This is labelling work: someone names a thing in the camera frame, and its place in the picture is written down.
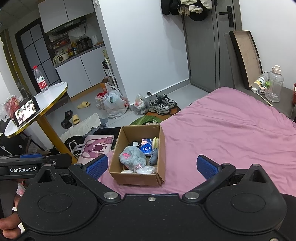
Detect white sock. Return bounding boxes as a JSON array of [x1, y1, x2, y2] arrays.
[[121, 169, 133, 174]]

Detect grey fluffy plush slipper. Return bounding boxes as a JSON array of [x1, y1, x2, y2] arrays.
[[119, 146, 147, 172]]

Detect clear bag white stuffing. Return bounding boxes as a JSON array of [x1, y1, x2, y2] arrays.
[[135, 165, 157, 174]]

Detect blue tissue pack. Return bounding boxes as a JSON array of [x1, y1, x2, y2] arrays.
[[140, 138, 152, 155]]

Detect blue grey patterned sock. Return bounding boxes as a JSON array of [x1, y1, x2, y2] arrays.
[[149, 148, 158, 166]]

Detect burger plush toy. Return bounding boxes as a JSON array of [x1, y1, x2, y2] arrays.
[[152, 137, 159, 150]]

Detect person's left hand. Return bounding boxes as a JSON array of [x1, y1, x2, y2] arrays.
[[0, 194, 24, 239]]

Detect pink koala cushion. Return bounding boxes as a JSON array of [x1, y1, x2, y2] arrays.
[[73, 135, 114, 164]]

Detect black clothes pile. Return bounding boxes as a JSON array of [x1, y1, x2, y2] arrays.
[[64, 127, 120, 150]]

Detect white towel on floor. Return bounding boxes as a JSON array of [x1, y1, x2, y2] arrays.
[[60, 113, 101, 142]]

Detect brown cardboard box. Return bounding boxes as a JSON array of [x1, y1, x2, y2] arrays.
[[109, 125, 166, 186]]

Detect yellow slipper near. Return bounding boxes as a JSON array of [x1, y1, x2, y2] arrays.
[[72, 114, 80, 125]]

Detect yellow slipper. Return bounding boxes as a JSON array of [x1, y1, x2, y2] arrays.
[[72, 114, 80, 125], [77, 101, 90, 109]]

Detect black slipper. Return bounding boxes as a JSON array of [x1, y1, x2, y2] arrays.
[[61, 110, 73, 129]]

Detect black smartphone on stand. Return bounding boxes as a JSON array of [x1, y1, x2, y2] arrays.
[[13, 97, 40, 127]]

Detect yellow slipper far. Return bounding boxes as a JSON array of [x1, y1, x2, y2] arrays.
[[77, 101, 90, 109]]

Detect large white plastic bag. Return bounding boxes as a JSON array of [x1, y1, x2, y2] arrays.
[[103, 86, 128, 118]]

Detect green leaf cartoon rug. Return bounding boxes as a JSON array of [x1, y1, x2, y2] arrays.
[[130, 115, 162, 126]]

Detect white round table gold edge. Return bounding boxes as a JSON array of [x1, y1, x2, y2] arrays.
[[4, 81, 78, 163]]

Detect small clear plastic bag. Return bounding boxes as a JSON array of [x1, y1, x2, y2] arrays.
[[133, 94, 149, 115]]

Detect grey sneaker left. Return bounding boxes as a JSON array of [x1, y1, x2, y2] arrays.
[[149, 99, 171, 115]]

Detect grey sneaker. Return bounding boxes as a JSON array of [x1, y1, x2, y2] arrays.
[[149, 99, 171, 115], [157, 93, 177, 108]]

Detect grey sneaker right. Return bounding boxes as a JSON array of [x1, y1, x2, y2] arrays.
[[157, 93, 177, 108]]

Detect small cardboard box floor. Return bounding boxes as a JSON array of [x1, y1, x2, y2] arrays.
[[100, 78, 113, 92]]

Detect plastic water bottle red label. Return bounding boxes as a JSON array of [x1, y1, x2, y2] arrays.
[[33, 65, 48, 92]]

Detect white floor cabinet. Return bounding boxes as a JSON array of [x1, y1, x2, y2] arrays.
[[56, 46, 106, 97]]

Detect black spray bottle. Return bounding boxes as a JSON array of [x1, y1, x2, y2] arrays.
[[102, 61, 111, 77]]

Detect grey door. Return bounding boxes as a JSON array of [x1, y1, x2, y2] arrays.
[[182, 1, 242, 92]]

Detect large clear plastic jug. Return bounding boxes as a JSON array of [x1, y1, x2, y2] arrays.
[[265, 65, 284, 103]]

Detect wooden framed board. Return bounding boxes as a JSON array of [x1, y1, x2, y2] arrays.
[[229, 31, 263, 90]]

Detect clothes hanging on door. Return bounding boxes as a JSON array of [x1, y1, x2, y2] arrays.
[[161, 0, 213, 22]]

